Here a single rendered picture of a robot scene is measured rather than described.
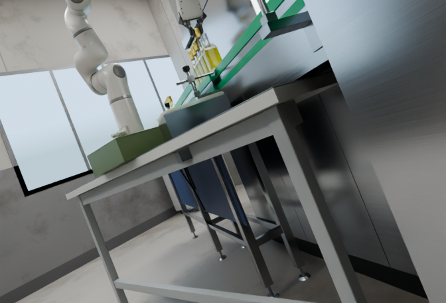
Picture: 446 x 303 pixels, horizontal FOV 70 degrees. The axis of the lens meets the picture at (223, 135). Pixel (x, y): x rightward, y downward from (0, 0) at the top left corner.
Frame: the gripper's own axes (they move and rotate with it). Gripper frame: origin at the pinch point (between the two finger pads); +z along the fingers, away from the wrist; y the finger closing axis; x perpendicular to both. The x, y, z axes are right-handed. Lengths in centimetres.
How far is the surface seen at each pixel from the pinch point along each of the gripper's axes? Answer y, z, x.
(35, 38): 88, -70, -329
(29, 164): 138, 67, -263
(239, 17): -12.0, 1.1, 20.5
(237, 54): 3.8, 14.0, 42.9
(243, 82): 6, 23, 46
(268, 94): 18, 23, 81
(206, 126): 27, 29, 61
